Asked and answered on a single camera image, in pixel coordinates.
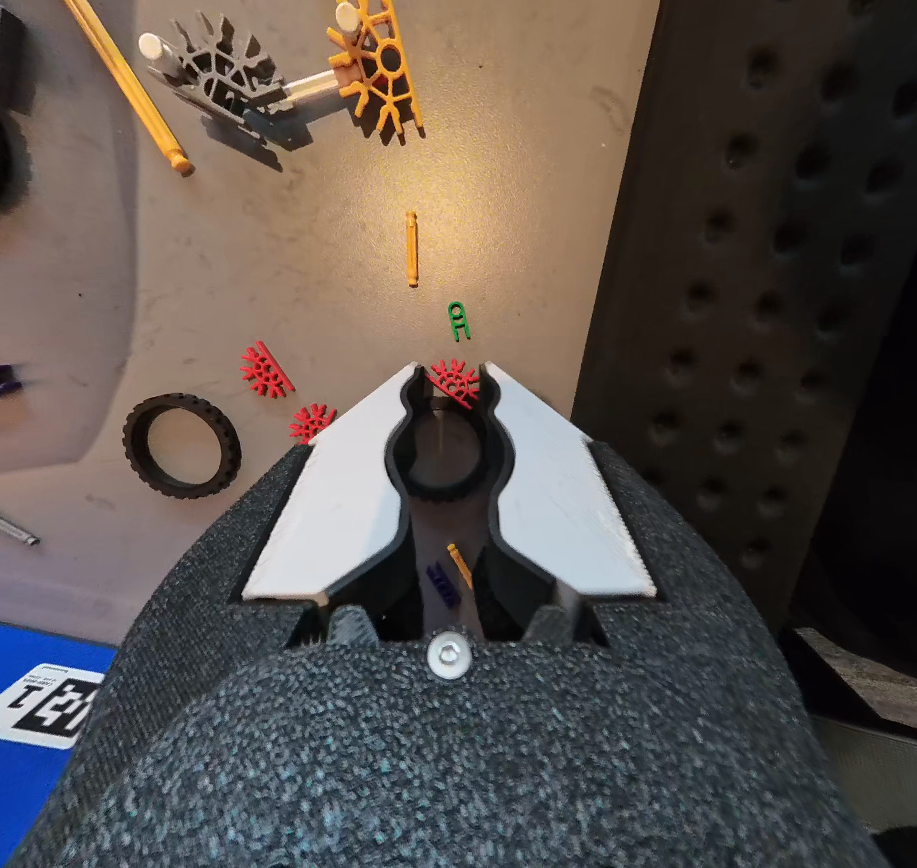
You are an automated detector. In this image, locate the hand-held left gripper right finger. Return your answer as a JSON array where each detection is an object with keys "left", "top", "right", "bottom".
[{"left": 480, "top": 361, "right": 659, "bottom": 604}]

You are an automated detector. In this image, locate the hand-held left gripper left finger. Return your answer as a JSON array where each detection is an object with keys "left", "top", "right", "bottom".
[{"left": 240, "top": 361, "right": 424, "bottom": 607}]

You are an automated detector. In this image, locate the red toothed connector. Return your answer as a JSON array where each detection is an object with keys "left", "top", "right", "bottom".
[
  {"left": 240, "top": 341, "right": 296, "bottom": 397},
  {"left": 288, "top": 404, "right": 338, "bottom": 446}
]

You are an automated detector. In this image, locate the red ridged connector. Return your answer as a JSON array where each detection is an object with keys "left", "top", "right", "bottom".
[{"left": 426, "top": 359, "right": 481, "bottom": 410}]

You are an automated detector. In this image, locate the blue bin with square tag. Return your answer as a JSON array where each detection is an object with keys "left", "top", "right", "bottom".
[{"left": 0, "top": 621, "right": 119, "bottom": 847}]

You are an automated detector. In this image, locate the black rubber tyre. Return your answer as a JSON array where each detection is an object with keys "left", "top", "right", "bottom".
[
  {"left": 122, "top": 393, "right": 241, "bottom": 500},
  {"left": 397, "top": 409, "right": 502, "bottom": 507}
]

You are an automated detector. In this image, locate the orange plastic connector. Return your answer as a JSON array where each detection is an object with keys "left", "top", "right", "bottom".
[{"left": 327, "top": 0, "right": 424, "bottom": 139}]

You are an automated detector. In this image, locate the toy wheel with black tyre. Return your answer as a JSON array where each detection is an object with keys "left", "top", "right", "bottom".
[{"left": 0, "top": 112, "right": 33, "bottom": 210}]

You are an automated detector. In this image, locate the long yellow rod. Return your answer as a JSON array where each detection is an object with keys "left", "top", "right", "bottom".
[{"left": 32, "top": 0, "right": 196, "bottom": 175}]

